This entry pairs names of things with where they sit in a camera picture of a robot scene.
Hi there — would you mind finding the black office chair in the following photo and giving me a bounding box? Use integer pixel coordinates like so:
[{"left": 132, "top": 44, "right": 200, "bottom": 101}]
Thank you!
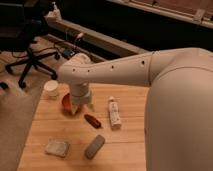
[{"left": 0, "top": 0, "right": 59, "bottom": 88}]

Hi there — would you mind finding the white ceramic cup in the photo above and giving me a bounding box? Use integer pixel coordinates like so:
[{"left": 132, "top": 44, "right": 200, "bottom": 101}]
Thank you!
[{"left": 44, "top": 80, "right": 59, "bottom": 97}]

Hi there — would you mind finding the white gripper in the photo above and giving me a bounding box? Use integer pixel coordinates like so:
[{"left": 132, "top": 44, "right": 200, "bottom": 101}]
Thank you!
[{"left": 69, "top": 83, "right": 92, "bottom": 115}]

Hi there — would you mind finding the white spray bottle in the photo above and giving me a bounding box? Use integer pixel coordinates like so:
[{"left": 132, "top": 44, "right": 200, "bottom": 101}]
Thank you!
[{"left": 47, "top": 2, "right": 62, "bottom": 20}]

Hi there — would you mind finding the white tube with label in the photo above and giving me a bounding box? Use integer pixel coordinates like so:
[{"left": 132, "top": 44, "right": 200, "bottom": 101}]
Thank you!
[{"left": 108, "top": 96, "right": 122, "bottom": 129}]

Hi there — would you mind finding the beige sponge pad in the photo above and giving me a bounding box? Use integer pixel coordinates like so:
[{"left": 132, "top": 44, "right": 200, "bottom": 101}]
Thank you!
[{"left": 45, "top": 139, "right": 70, "bottom": 158}]

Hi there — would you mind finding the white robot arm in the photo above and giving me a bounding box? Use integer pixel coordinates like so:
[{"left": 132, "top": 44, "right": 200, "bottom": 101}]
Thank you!
[{"left": 58, "top": 48, "right": 213, "bottom": 171}]

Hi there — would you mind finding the red ceramic bowl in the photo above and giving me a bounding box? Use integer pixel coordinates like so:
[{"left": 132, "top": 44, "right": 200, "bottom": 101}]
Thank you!
[{"left": 62, "top": 93, "right": 79, "bottom": 115}]

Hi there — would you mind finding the small blue circuit board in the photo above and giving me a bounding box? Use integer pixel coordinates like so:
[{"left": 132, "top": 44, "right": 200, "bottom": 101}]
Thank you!
[{"left": 62, "top": 49, "right": 75, "bottom": 59}]

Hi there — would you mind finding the grey rectangular block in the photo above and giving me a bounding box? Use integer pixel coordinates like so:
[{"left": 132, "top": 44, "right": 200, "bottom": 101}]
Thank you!
[{"left": 84, "top": 135, "right": 105, "bottom": 159}]

